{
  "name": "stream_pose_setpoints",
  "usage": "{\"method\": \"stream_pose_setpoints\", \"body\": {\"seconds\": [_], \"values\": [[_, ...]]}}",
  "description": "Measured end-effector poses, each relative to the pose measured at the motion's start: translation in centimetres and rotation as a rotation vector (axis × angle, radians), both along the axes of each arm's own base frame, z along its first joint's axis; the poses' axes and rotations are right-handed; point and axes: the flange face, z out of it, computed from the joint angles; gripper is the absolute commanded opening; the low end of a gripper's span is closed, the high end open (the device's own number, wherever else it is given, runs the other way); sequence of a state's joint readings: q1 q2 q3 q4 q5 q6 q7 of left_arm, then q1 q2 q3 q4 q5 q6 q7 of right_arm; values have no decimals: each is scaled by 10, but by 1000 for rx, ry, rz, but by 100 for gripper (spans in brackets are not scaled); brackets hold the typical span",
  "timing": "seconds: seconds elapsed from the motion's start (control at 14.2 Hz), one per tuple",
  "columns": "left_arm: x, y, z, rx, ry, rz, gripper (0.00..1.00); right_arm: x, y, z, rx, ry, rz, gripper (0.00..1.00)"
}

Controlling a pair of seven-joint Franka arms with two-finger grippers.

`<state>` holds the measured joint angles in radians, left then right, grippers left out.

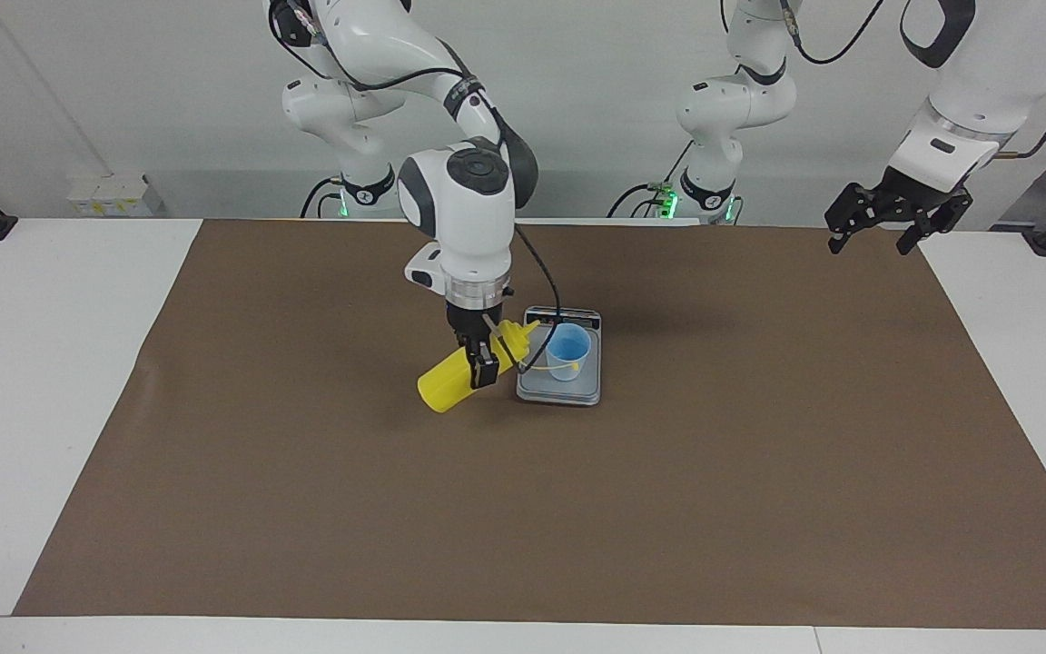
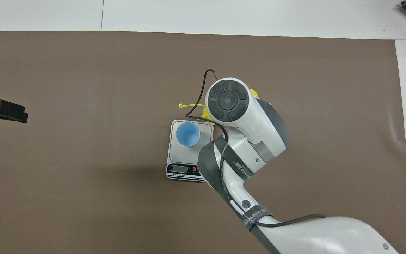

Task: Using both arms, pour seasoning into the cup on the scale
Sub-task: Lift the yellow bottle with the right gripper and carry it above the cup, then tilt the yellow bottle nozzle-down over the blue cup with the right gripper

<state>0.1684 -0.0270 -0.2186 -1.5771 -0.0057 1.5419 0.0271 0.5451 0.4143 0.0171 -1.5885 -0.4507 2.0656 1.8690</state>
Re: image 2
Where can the light blue plastic cup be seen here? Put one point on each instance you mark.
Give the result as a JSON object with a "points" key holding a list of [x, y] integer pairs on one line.
{"points": [[188, 134]]}

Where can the yellow squeeze seasoning bottle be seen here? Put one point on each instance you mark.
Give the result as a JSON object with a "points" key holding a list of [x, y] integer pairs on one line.
{"points": [[206, 114]]}

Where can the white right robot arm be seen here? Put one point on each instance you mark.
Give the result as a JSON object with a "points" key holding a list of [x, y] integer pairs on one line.
{"points": [[252, 141]]}

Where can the silver digital kitchen scale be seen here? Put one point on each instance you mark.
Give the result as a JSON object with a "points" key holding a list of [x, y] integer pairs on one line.
{"points": [[178, 155]]}

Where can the brown paper table mat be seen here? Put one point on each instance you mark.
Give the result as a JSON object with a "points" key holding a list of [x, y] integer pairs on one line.
{"points": [[83, 197]]}

